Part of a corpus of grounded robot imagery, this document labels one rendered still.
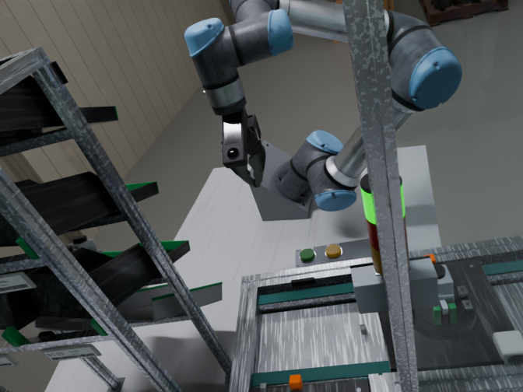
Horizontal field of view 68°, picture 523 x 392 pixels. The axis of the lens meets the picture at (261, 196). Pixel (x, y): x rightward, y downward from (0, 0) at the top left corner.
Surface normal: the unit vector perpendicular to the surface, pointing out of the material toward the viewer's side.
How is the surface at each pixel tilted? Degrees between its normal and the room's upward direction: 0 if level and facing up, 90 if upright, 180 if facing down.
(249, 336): 0
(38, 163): 90
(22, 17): 90
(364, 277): 0
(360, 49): 90
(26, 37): 90
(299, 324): 0
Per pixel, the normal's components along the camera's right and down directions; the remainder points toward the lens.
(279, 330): -0.28, -0.77
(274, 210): -0.23, 0.63
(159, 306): 0.93, -0.08
